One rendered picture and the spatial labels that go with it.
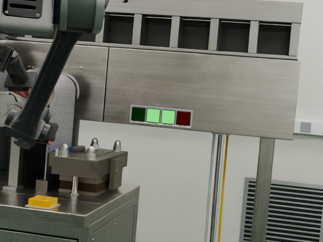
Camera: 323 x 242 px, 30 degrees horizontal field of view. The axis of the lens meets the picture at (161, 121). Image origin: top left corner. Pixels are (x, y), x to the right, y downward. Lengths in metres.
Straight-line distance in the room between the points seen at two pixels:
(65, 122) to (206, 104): 0.54
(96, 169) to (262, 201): 0.76
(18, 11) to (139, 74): 1.32
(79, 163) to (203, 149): 2.70
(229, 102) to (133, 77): 0.39
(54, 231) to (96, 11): 0.94
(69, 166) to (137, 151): 2.74
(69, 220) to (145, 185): 3.01
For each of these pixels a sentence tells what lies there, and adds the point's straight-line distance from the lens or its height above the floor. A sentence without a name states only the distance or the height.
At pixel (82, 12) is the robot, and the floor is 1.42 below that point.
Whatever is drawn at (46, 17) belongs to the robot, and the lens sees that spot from 1.10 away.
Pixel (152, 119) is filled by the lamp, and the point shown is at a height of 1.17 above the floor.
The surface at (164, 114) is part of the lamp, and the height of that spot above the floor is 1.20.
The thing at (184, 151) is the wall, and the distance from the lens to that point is 4.72.
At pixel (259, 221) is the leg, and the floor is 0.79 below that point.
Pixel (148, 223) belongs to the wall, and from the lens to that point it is 4.86.
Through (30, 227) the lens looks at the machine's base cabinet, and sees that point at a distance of 1.92.
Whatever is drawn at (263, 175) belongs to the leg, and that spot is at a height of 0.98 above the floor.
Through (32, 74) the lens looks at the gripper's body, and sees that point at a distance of 2.06.
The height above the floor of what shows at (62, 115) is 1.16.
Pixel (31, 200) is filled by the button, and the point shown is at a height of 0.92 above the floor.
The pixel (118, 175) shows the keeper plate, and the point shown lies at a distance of 2.25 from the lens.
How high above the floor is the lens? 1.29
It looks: 3 degrees down
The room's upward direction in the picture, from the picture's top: 5 degrees clockwise
